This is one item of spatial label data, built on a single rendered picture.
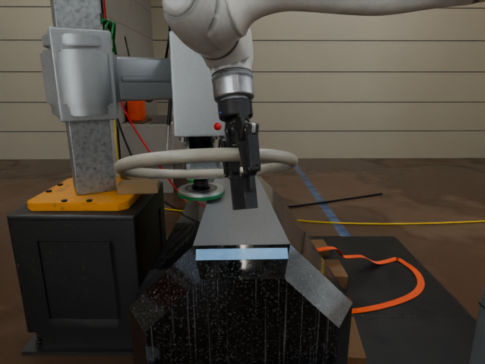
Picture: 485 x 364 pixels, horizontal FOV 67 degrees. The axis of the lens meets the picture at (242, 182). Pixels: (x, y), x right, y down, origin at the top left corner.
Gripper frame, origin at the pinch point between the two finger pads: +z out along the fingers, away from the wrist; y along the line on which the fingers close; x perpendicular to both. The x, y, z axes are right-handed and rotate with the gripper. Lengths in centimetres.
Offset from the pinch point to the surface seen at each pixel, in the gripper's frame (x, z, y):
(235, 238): -22, 14, 44
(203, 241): -11, 13, 48
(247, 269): -20.3, 23.1, 35.5
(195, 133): -23, -30, 71
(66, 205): 23, -6, 122
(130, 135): -69, -91, 349
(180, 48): -16, -61, 62
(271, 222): -41, 10, 49
